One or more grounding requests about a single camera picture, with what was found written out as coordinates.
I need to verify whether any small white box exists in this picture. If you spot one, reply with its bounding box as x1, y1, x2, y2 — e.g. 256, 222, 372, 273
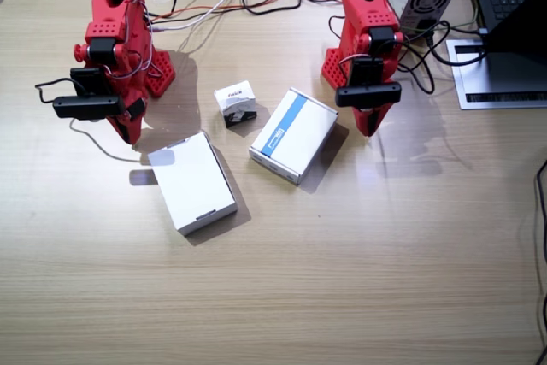
213, 79, 257, 129

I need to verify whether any white box with blue stripe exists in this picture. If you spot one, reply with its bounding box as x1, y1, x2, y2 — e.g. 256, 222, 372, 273
248, 86, 339, 186

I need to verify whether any plain white box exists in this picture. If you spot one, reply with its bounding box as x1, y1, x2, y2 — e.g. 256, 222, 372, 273
147, 131, 239, 237

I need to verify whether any black bar webcam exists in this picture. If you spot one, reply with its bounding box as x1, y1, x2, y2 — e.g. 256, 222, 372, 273
335, 56, 403, 109
52, 66, 126, 121

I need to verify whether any looped black webcam cable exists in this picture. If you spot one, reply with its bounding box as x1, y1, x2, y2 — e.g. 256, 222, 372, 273
397, 18, 452, 95

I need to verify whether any thin black webcam cable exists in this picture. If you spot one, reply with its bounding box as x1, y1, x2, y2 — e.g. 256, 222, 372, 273
34, 77, 76, 104

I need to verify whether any black power cable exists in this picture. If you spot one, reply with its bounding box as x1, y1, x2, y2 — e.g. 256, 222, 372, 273
425, 26, 488, 67

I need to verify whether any black USB cable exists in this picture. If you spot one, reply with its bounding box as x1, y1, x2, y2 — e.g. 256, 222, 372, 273
439, 21, 489, 38

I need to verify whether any black cable at table edge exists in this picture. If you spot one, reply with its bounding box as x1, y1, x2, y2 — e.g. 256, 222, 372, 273
533, 159, 547, 365

